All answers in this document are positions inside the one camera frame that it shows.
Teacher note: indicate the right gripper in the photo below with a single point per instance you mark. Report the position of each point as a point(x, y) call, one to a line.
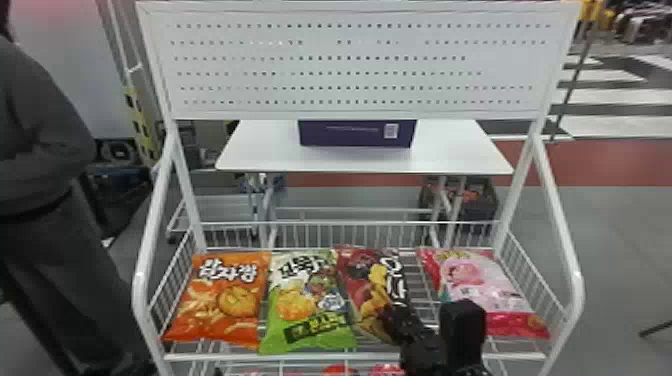
point(422, 357)

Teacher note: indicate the red and black snack packet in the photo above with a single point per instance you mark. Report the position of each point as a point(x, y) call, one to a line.
point(367, 286)

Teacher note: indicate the pink snack packet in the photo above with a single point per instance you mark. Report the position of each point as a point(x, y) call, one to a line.
point(483, 286)

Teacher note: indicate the green snack packet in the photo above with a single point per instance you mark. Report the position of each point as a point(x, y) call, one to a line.
point(304, 310)

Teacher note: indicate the black crate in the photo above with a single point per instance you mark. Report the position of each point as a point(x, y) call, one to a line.
point(472, 199)

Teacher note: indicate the white side table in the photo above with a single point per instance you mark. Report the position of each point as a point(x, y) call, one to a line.
point(357, 157)

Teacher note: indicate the orange snack packet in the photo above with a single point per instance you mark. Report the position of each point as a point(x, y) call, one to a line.
point(223, 299)

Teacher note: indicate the dark blue box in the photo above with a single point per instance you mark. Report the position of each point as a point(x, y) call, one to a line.
point(357, 134)

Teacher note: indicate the person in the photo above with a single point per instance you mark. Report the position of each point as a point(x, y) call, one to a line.
point(36, 157)

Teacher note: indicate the yellow black striped post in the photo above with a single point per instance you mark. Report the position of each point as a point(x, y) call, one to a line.
point(143, 131)

